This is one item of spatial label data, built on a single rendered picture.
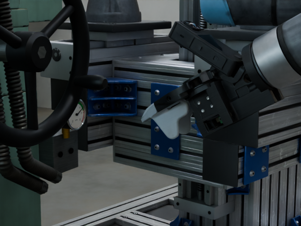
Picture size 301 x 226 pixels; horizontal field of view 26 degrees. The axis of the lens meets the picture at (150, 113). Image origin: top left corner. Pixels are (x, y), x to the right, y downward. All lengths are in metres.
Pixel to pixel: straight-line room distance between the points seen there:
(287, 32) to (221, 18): 0.13
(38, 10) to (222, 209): 0.73
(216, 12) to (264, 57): 0.12
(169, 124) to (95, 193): 2.04
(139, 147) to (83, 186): 1.46
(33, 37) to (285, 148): 0.72
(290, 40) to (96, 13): 0.92
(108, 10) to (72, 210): 1.26
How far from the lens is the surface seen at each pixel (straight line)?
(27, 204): 1.31
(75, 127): 1.29
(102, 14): 1.68
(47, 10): 1.31
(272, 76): 0.85
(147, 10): 4.58
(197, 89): 0.89
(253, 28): 1.38
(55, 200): 2.89
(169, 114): 0.93
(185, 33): 0.91
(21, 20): 1.11
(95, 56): 1.62
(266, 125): 1.32
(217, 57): 0.89
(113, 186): 3.06
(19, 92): 1.07
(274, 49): 0.84
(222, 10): 0.93
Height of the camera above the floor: 0.90
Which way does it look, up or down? 11 degrees down
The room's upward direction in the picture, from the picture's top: straight up
